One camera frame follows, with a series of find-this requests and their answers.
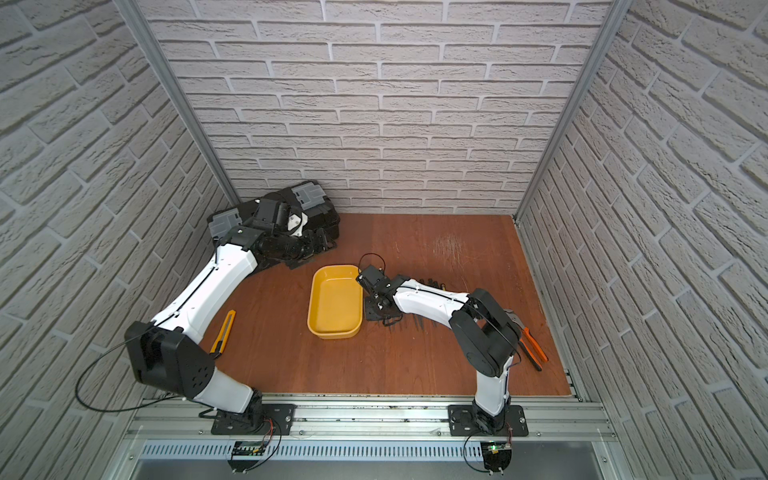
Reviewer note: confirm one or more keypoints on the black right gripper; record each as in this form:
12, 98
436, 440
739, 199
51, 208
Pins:
370, 315

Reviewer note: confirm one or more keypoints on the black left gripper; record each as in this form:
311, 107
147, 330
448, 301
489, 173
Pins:
318, 234

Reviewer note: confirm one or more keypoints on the yellow plastic tray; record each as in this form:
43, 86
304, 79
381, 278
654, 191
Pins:
336, 303

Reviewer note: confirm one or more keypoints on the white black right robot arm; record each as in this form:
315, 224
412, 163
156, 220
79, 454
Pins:
484, 331

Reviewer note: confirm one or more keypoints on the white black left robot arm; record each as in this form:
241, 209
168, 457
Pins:
166, 354

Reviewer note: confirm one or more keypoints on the black plastic toolbox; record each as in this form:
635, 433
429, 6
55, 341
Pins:
248, 223

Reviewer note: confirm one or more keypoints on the yellow utility knife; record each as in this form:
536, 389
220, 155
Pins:
223, 335

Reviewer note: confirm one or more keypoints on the right controller board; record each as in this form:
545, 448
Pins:
496, 456

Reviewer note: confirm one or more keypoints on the controller board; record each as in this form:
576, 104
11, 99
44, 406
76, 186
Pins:
496, 456
247, 455

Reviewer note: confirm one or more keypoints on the left controller board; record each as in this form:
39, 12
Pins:
247, 455

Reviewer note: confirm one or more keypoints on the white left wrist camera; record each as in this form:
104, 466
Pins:
296, 224

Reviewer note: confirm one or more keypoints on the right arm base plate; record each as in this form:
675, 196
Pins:
467, 420

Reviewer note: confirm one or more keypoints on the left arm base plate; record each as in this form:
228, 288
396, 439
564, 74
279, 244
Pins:
256, 420

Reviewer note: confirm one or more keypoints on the orange handled pliers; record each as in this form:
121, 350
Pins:
532, 349

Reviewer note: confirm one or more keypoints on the aluminium front rail frame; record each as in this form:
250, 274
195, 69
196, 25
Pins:
567, 438

